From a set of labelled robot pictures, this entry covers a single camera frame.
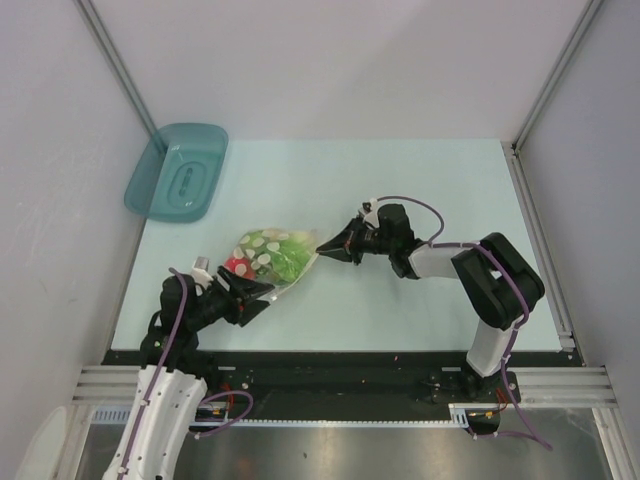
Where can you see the red fake tomato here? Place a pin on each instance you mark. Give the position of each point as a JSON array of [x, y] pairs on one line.
[[240, 267]]

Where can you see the white cable duct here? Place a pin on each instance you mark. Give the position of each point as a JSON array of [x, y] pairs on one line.
[[119, 415]]

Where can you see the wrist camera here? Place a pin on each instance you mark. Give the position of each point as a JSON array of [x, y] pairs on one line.
[[200, 273], [368, 213]]

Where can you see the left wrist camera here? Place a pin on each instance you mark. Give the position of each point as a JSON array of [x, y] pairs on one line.
[[200, 273]]

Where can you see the front aluminium rail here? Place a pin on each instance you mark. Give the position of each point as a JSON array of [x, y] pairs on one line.
[[554, 387]]

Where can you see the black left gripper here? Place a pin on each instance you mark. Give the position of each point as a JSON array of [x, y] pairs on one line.
[[239, 309]]

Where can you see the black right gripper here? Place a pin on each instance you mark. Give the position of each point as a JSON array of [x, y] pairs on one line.
[[349, 237]]

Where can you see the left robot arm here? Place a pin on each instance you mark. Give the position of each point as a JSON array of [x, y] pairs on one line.
[[178, 388]]

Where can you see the clear polka dot zip bag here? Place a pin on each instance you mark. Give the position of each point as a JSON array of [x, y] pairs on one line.
[[246, 247]]

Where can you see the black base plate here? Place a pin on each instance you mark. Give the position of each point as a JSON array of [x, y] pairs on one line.
[[375, 387]]

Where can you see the aluminium corner post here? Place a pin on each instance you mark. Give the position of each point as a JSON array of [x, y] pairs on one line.
[[559, 69], [109, 50]]

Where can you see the teal plastic bin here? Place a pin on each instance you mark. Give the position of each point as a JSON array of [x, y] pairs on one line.
[[177, 174]]

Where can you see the right aluminium corner post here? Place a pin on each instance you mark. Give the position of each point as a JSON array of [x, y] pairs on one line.
[[559, 69]]

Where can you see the left aluminium corner post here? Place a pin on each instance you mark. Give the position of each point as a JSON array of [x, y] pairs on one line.
[[109, 50]]

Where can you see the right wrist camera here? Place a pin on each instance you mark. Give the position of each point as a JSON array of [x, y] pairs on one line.
[[368, 213]]

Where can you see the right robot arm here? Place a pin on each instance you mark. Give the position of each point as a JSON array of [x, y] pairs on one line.
[[501, 286]]

